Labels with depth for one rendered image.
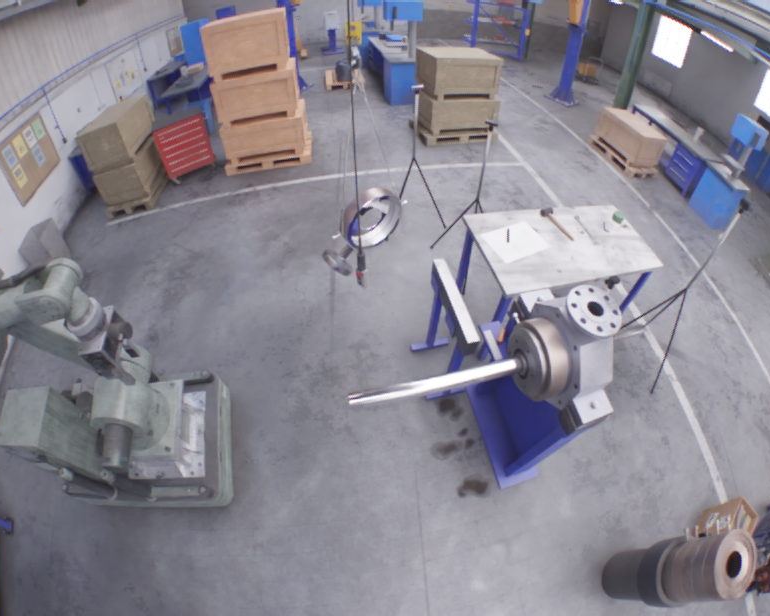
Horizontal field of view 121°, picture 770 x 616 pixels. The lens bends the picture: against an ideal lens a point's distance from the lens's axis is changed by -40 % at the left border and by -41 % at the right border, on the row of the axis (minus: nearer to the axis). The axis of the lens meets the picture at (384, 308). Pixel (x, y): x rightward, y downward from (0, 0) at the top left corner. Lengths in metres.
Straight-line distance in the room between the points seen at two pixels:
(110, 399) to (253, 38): 4.00
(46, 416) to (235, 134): 3.95
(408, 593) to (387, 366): 1.65
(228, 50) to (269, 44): 0.49
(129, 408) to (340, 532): 1.46
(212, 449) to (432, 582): 1.61
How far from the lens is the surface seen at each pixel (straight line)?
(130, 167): 5.17
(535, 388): 1.60
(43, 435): 2.30
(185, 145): 5.31
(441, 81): 5.21
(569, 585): 2.77
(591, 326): 1.48
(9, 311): 1.61
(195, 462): 2.45
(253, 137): 5.02
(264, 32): 4.67
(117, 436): 1.88
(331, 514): 2.48
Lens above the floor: 2.44
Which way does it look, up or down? 52 degrees down
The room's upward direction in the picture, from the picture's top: straight up
